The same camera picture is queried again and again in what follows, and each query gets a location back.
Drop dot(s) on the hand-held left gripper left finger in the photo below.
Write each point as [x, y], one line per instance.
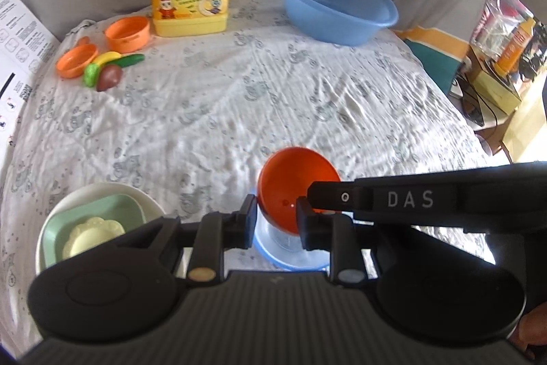
[251, 221]

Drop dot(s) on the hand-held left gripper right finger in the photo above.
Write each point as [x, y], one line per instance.
[301, 224]

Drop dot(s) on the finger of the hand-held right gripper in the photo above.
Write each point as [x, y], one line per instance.
[337, 197]

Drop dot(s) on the clear plastic bowl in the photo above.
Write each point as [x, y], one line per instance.
[277, 239]

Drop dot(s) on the orange bowl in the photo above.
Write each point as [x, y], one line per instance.
[286, 181]

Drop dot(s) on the green square plate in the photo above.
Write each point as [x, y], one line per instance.
[115, 211]

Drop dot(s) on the white round plate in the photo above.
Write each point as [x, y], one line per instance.
[107, 189]

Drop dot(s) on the cream flower-shaped plate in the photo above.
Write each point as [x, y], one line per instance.
[92, 236]

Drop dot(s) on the person's right hand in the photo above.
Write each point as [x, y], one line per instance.
[532, 330]

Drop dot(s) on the yellow cardboard box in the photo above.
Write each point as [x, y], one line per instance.
[498, 89]

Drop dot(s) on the cat print blanket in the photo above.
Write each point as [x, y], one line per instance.
[256, 100]

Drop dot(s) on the orange drink bottle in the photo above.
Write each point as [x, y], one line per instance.
[515, 46]

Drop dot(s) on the large blue basin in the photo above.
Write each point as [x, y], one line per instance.
[337, 6]

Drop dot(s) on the green toy cucumber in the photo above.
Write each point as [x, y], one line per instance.
[130, 60]

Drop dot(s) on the brown toy onion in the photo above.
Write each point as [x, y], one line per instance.
[109, 77]

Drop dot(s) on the yellow toy banana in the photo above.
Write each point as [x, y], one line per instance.
[107, 57]

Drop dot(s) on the orange toy cup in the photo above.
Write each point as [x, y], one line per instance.
[128, 33]

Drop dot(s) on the orange toy pan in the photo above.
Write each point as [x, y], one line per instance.
[77, 61]

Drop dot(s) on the white printed sheet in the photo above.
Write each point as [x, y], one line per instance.
[19, 61]

